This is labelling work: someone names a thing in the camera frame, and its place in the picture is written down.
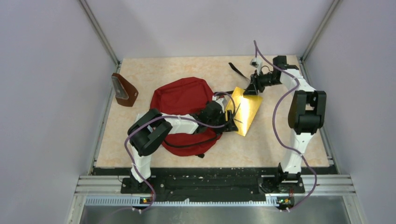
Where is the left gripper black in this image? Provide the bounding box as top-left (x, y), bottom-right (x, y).
top-left (207, 109), bottom-right (237, 132)

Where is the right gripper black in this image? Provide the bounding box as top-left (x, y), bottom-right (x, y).
top-left (242, 71), bottom-right (281, 97)

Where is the yellow notebook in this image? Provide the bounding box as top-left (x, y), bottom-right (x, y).
top-left (231, 87), bottom-right (263, 136)

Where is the red backpack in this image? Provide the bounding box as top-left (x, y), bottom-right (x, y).
top-left (150, 77), bottom-right (224, 158)

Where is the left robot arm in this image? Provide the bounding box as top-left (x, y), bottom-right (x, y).
top-left (124, 98), bottom-right (238, 193)

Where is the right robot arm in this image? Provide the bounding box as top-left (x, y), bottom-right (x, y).
top-left (243, 56), bottom-right (327, 192)

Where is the white packaged card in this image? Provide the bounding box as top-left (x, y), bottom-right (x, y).
top-left (135, 113), bottom-right (144, 122)

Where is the brown leather case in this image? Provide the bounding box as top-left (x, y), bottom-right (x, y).
top-left (111, 73), bottom-right (139, 107)

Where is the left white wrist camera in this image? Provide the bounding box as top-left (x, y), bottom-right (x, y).
top-left (212, 96), bottom-right (228, 112)

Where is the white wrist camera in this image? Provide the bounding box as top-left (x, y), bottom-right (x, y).
top-left (212, 96), bottom-right (228, 112)
top-left (250, 57), bottom-right (263, 74)

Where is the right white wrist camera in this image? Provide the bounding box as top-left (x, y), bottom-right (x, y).
top-left (250, 57), bottom-right (263, 74)

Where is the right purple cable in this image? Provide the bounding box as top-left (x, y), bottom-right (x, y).
top-left (253, 40), bottom-right (318, 212)

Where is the purple cable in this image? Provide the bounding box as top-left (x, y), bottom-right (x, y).
top-left (123, 91), bottom-right (237, 214)
top-left (253, 40), bottom-right (318, 212)

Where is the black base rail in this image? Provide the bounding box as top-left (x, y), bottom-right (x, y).
top-left (120, 168), bottom-right (305, 202)

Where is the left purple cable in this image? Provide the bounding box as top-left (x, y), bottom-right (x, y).
top-left (123, 91), bottom-right (237, 214)

